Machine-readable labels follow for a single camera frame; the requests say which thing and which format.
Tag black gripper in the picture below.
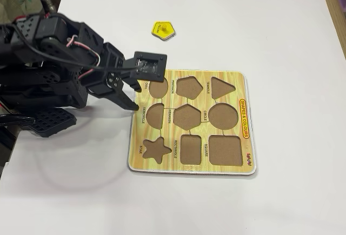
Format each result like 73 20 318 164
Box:
86 42 143 112

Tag yellow pentagon puzzle piece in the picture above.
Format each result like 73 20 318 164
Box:
150 21 177 42

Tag wooden shape puzzle board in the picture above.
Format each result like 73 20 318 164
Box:
127 69 258 178

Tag glossy black clamp bar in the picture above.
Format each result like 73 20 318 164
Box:
0 113 36 128

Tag metal bottle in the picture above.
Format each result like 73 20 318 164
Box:
42 0 59 15

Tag floral patterned cloth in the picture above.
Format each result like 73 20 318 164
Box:
0 0 68 26

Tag black camera cable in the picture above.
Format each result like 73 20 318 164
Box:
8 25 145 73

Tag black square wrist camera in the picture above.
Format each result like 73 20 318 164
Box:
130 51 168 84

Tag red white servo wires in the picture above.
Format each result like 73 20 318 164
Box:
66 36 102 80

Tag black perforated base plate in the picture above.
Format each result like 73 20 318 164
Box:
28 107 78 139

